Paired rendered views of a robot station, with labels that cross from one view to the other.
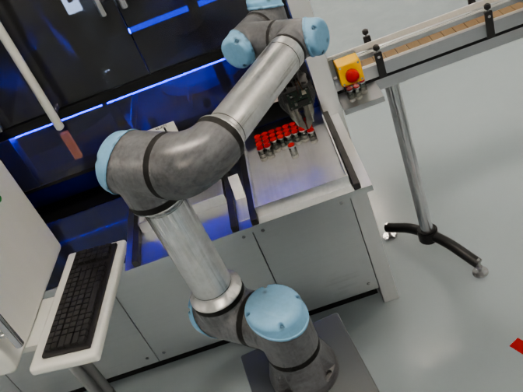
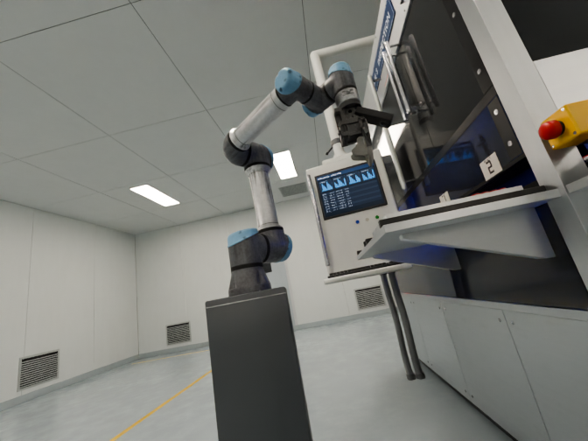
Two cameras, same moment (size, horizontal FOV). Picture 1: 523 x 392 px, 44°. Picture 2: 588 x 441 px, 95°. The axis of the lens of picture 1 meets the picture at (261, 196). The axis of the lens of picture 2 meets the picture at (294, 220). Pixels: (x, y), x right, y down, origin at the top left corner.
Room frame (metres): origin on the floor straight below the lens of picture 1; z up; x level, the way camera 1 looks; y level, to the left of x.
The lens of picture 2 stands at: (1.11, -0.91, 0.76)
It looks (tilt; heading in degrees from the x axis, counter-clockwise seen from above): 15 degrees up; 89
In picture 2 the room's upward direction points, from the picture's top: 11 degrees counter-clockwise
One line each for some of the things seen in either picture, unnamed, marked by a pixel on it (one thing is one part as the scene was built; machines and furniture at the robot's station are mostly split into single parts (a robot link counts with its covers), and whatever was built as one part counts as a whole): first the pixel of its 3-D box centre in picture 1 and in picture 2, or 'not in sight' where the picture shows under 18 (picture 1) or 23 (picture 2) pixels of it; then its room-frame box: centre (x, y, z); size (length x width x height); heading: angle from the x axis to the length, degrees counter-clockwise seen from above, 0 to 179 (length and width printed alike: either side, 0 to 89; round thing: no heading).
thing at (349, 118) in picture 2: (290, 80); (351, 123); (1.36, -0.17, 1.23); 0.09 x 0.08 x 0.12; 174
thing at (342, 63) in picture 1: (348, 68); (574, 124); (1.75, -0.39, 1.00); 0.08 x 0.07 x 0.07; 174
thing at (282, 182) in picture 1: (293, 162); (436, 219); (1.55, -0.12, 0.90); 0.34 x 0.26 x 0.04; 173
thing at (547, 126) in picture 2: (352, 75); (552, 129); (1.70, -0.39, 0.99); 0.04 x 0.04 x 0.04; 84
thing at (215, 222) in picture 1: (238, 181); (432, 234); (1.61, 0.05, 0.87); 0.70 x 0.48 x 0.02; 84
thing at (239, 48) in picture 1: (253, 40); (316, 99); (1.28, -0.11, 1.39); 0.11 x 0.11 x 0.08; 46
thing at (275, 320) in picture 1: (279, 323); (246, 248); (0.93, 0.07, 0.96); 0.13 x 0.12 x 0.14; 46
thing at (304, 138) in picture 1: (286, 141); not in sight; (1.66, -0.13, 0.90); 0.18 x 0.02 x 0.05; 83
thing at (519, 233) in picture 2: not in sight; (472, 245); (1.57, -0.20, 0.80); 0.34 x 0.03 x 0.13; 174
